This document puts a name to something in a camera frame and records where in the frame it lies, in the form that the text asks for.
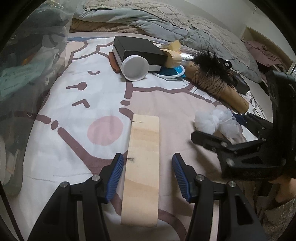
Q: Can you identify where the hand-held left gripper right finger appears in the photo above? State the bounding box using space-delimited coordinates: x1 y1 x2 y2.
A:
171 153 264 241

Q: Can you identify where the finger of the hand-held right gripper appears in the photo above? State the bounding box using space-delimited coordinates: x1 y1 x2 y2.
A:
235 113 274 139
191 130 234 153

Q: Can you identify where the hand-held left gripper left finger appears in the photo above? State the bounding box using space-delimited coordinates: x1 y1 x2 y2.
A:
28 153 125 241

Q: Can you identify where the white plush toy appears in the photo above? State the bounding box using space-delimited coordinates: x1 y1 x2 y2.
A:
194 109 242 141

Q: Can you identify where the light wooden block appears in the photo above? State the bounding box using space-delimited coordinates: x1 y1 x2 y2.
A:
120 114 160 227

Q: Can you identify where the clear plastic storage bin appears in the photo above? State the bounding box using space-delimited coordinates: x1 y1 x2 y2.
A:
0 0 74 193

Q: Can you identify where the person's right hand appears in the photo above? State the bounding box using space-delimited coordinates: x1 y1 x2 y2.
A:
266 173 296 211

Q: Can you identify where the twine-wrapped cardboard tube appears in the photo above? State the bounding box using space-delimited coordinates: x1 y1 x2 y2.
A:
185 62 250 114

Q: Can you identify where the small black box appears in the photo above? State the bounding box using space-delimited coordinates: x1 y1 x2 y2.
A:
231 72 251 94

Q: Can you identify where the printed bear blanket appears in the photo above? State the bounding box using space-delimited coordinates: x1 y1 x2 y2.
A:
30 35 266 241

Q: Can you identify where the pink clothes pile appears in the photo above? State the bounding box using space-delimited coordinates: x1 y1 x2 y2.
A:
245 40 287 67

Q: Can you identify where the black clip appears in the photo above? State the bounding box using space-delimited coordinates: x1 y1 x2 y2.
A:
218 59 233 70

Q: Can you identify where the black feather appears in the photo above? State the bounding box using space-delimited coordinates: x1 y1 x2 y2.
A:
192 30 229 77

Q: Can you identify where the blue lid white rim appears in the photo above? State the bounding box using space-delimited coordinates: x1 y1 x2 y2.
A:
153 65 186 79

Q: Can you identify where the brown tape roll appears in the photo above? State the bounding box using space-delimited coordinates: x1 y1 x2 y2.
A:
158 45 182 67

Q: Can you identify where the beige textured pillow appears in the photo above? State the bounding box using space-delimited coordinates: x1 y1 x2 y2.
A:
187 15 259 81
83 0 192 30

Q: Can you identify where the white round cup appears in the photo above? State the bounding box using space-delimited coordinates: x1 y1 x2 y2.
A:
121 55 149 81

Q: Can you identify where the brown flat case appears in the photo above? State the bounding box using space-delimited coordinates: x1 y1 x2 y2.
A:
109 52 121 73

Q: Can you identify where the black box white side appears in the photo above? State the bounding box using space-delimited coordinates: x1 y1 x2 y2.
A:
112 35 167 72

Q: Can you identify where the grey duvet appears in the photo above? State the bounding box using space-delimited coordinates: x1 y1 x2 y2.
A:
74 3 259 81

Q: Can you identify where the beige fleece blanket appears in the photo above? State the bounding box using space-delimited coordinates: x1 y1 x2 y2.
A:
69 19 153 37

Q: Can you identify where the dark cloth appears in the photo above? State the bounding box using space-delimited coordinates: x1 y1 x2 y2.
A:
23 14 70 61

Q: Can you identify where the cream wall niche shelf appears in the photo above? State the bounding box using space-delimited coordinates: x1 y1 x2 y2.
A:
240 27 296 75

